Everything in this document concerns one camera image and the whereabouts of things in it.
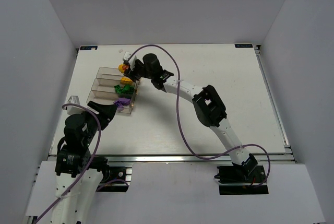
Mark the blue corner label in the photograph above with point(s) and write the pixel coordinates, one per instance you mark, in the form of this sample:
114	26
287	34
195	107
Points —
88	48
238	45

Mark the clear middle container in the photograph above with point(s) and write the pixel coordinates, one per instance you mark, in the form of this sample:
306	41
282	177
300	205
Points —
99	87

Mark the clear front container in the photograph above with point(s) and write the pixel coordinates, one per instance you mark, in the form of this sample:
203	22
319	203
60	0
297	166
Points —
107	98

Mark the green lego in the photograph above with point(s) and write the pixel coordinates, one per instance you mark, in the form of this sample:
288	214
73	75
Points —
127	88

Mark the purple lego brick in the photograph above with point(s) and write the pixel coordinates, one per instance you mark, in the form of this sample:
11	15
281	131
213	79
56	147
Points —
122	103

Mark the yellow lego brick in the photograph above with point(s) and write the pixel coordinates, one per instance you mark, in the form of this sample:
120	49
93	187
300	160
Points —
126	81

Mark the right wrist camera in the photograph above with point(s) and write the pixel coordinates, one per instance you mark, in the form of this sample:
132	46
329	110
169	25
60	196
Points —
129	60

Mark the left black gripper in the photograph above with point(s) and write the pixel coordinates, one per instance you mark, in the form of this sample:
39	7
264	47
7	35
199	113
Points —
99	116

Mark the yellow round toy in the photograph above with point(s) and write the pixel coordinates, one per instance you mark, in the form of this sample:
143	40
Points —
122	68

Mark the green lego brick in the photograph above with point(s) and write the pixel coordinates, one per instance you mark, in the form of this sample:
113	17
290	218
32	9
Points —
130	93
118	89
122	95

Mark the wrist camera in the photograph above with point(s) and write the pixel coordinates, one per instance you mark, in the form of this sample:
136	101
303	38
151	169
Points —
74	106
129	60

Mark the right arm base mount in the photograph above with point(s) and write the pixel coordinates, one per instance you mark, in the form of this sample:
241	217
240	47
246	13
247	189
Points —
232	182

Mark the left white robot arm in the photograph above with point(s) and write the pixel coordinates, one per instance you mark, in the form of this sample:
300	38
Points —
79	171

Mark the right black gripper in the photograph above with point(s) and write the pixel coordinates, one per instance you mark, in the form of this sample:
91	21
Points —
134	70

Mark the left blue corner label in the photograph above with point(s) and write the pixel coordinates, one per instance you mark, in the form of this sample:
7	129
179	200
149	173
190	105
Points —
88	48

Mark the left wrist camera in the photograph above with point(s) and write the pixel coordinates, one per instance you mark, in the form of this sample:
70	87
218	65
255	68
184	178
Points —
74	106

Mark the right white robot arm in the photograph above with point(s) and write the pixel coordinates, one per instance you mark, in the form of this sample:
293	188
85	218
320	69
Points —
208	106

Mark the clear back container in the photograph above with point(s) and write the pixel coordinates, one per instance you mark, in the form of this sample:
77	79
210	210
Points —
108	76

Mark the right blue corner label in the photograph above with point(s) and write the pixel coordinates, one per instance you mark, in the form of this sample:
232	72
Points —
238	45

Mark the clear container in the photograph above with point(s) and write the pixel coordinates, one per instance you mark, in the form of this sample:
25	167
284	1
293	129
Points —
107	98
108	76
99	87

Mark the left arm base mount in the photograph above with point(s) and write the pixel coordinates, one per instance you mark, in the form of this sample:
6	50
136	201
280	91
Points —
115	179

